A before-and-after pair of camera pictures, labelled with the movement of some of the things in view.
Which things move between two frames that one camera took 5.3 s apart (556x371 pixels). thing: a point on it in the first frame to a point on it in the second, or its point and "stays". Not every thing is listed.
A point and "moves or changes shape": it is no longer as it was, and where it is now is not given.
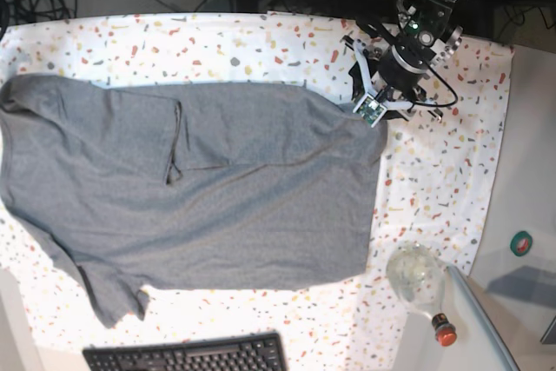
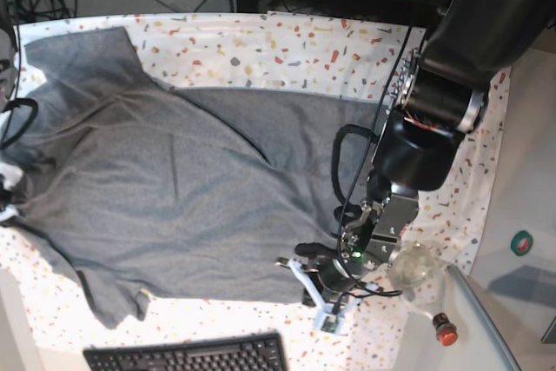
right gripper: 399,76 to 337,275
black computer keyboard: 257,352 stays
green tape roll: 521,243 stays
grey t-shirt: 138,189 moves or changes shape
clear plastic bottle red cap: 416,274 stays
